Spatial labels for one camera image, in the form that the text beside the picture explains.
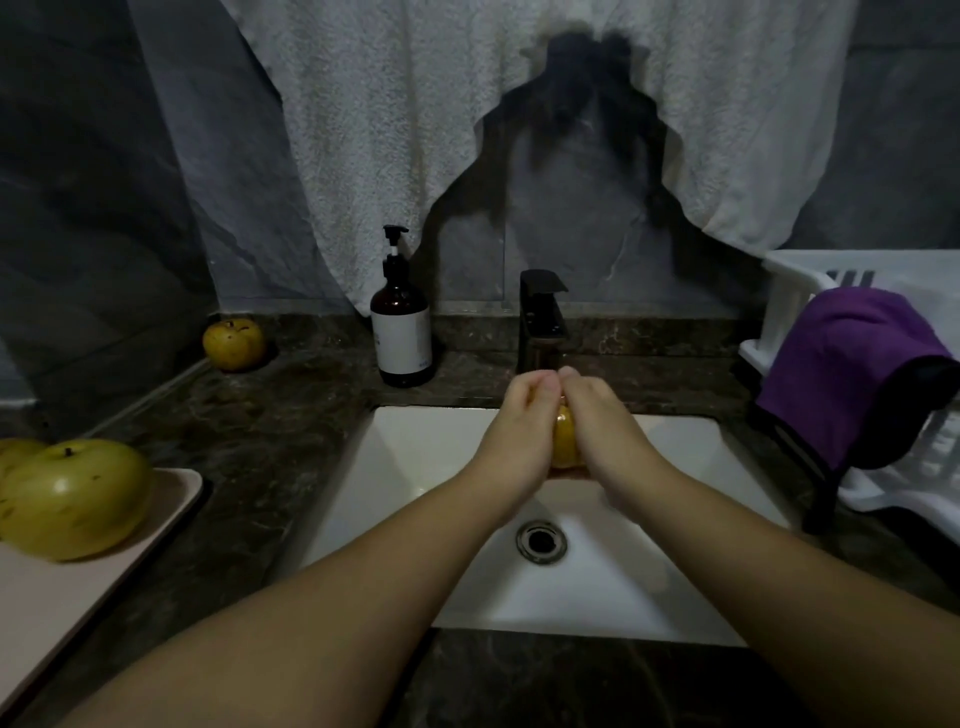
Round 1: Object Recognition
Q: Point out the person's right hand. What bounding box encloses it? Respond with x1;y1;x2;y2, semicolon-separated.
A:
558;366;672;519

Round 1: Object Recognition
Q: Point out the person's left hand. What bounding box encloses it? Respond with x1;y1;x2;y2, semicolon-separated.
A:
465;370;566;509

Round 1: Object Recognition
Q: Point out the black faucet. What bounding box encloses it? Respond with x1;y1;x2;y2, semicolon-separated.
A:
517;268;572;377

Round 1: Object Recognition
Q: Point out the dark soap pump bottle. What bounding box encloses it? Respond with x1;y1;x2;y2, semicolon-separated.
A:
369;225;437;389

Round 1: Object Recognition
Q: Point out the purple cloth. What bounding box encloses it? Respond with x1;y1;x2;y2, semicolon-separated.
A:
754;286;960;474

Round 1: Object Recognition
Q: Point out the group of yellow apples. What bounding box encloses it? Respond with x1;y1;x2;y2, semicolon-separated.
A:
202;316;270;374

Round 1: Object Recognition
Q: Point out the beige plastic tray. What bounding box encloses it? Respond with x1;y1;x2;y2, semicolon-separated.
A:
0;466;206;714

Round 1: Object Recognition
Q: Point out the person's right forearm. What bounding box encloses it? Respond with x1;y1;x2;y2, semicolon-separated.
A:
637;468;960;728

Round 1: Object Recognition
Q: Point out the person's left forearm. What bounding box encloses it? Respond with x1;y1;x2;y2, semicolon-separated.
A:
60;462;504;728

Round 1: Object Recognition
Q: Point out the metal sink drain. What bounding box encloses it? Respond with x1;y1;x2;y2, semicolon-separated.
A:
514;519;569;567

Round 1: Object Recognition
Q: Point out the white sink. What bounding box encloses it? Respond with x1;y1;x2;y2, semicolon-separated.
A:
300;405;797;648

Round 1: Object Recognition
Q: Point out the white plastic basket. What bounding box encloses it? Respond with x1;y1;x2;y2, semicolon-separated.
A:
738;249;960;545

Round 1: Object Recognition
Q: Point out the white hanging towel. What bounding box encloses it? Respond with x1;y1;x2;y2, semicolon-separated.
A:
217;0;861;314

